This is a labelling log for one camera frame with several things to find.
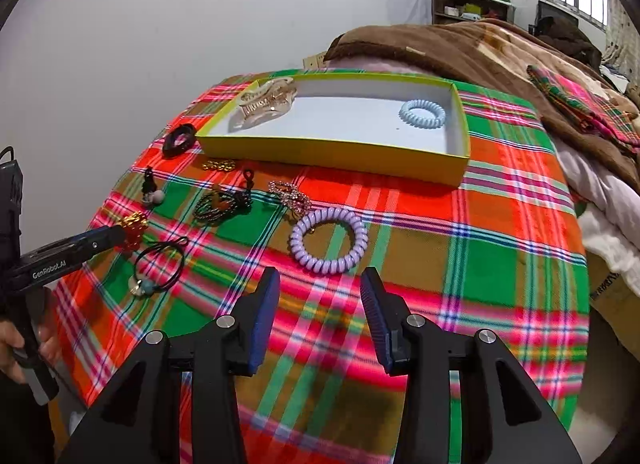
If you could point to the patterned curtain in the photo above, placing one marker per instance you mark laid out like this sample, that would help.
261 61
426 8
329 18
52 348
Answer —
622 39

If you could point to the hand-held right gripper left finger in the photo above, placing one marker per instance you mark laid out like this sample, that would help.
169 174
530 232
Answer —
267 314

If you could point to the person's left forearm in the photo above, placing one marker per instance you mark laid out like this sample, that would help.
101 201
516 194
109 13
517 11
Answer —
20 424

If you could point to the person's left hand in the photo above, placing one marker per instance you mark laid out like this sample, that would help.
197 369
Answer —
7 349

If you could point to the folded plaid cloth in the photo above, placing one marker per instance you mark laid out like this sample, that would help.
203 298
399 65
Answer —
580 99

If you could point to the beige hair claw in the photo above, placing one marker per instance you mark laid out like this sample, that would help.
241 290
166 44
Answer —
265 104

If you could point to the wooden shelf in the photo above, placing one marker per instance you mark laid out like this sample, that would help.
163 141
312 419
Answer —
495 6

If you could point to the white fleece blanket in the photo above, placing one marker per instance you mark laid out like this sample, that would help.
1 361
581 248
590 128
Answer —
615 244

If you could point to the brown cardboard carton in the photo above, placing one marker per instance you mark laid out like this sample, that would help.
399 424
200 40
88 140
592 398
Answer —
615 294

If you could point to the pink rhinestone hair clip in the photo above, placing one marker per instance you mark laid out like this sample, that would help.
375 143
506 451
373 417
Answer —
295 201

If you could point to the dark brown coat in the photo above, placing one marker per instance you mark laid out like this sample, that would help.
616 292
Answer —
575 41

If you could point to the brown blanket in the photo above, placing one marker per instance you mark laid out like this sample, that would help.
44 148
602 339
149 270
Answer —
475 54

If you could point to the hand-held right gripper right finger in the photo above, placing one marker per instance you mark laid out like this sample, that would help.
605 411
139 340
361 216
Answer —
375 314

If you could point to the black monitor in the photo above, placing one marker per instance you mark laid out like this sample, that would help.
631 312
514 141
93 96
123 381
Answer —
550 11

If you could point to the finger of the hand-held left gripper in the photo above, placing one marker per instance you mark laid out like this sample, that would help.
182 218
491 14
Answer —
95 239

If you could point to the yellow cardboard box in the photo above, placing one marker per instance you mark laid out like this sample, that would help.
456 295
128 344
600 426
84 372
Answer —
350 119

